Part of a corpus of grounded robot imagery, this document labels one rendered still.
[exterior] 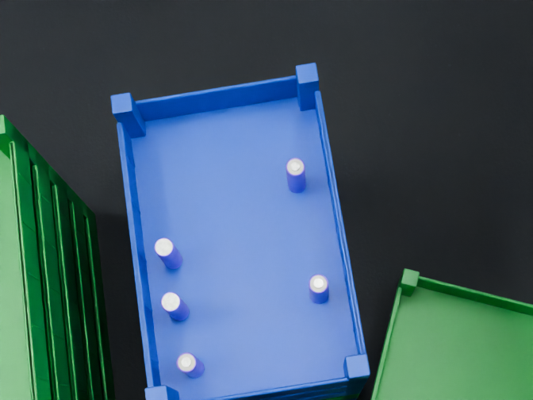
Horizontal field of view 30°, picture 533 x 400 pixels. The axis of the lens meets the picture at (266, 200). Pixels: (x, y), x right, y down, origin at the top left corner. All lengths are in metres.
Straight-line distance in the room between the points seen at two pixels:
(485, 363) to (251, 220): 0.44
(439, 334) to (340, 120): 0.32
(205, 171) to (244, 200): 0.05
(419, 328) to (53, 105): 0.59
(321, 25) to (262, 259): 0.52
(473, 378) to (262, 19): 0.57
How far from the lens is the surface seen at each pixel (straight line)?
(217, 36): 1.42
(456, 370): 1.30
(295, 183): 0.96
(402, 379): 1.29
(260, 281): 0.98
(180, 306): 0.93
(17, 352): 1.01
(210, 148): 1.02
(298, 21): 1.42
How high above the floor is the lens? 1.29
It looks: 75 degrees down
